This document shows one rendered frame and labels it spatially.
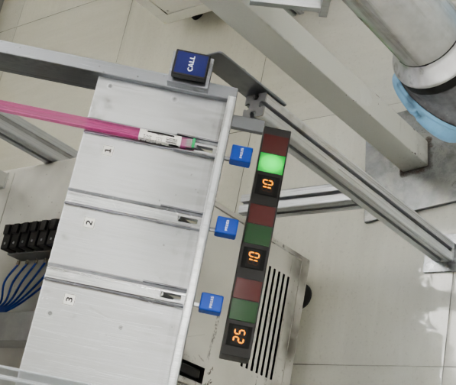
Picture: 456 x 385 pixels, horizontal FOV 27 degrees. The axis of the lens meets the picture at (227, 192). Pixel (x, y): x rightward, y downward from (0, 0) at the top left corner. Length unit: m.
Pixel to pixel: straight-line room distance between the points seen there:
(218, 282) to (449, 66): 0.84
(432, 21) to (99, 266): 0.55
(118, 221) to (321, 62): 0.60
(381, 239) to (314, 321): 0.23
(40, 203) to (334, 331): 0.67
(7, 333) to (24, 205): 0.29
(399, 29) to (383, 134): 0.90
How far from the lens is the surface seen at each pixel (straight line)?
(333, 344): 2.02
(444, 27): 1.07
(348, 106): 1.85
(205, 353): 1.77
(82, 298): 1.29
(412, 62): 1.09
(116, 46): 3.00
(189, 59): 1.37
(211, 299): 1.28
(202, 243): 1.29
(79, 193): 1.34
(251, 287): 1.31
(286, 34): 1.69
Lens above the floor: 1.61
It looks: 43 degrees down
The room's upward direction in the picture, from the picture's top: 57 degrees counter-clockwise
